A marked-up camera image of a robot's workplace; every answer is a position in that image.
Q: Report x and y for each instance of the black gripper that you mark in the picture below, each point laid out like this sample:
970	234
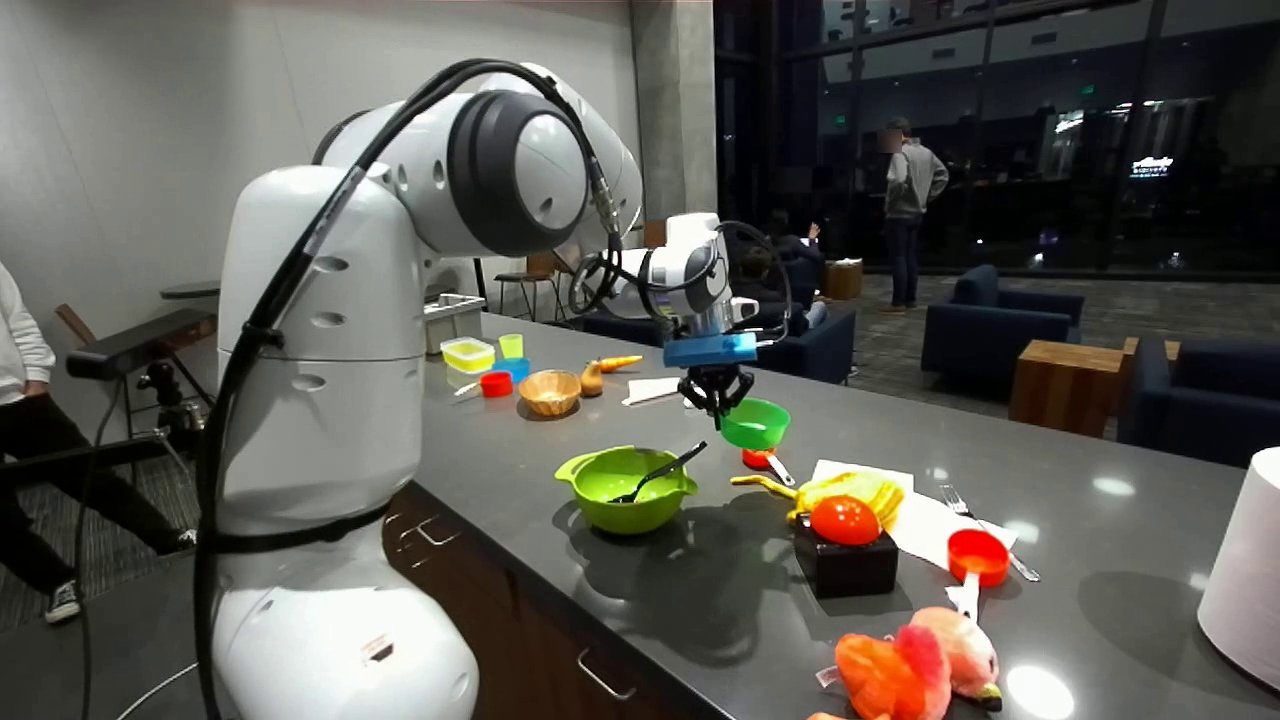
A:
716	377

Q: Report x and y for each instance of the green plastic bowl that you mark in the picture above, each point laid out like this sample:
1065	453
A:
759	425

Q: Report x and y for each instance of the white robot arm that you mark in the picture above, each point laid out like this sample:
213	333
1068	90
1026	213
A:
345	401

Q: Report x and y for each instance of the wooden bowl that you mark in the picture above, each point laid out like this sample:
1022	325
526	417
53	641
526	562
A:
551	394

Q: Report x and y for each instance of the small white paper sheet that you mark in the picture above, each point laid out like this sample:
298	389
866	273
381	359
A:
650	389

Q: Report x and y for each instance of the red toy spoon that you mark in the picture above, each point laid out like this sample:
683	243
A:
763	462

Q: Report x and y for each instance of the black plastic spoon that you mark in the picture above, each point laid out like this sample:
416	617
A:
662	471

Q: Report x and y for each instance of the blue armchair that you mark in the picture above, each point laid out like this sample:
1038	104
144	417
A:
1204	401
816	344
995	325

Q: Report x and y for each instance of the wooden scoop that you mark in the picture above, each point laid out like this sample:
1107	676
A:
606	369

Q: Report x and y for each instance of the orange toy tomato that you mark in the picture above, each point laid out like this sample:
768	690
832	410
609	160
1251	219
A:
846	522

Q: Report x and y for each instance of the black box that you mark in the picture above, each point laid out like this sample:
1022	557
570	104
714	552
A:
846	564

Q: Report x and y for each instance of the small green cup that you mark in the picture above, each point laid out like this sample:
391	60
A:
509	344

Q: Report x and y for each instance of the wooden chair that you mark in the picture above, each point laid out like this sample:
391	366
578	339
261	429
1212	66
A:
528	282

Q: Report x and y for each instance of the small red cup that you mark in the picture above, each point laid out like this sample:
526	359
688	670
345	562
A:
499	386

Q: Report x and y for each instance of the yellow plastic container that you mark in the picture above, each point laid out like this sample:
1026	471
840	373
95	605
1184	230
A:
471	354

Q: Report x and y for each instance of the standing person grey sweater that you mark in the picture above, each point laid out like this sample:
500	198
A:
913	201

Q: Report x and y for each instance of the red measuring cup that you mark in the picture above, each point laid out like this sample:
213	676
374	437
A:
977	557

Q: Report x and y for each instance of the orange pink plush toy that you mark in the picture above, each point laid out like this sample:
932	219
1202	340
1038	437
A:
913	664

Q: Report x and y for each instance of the wooden side table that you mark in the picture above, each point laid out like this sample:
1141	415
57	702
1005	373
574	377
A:
1065	386

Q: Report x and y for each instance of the white cylinder container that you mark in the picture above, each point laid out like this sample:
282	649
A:
1245	573

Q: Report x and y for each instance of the black folding stand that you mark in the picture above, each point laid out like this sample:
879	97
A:
142	344

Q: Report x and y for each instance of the person in white shirt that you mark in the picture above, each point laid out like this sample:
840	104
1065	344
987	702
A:
22	401

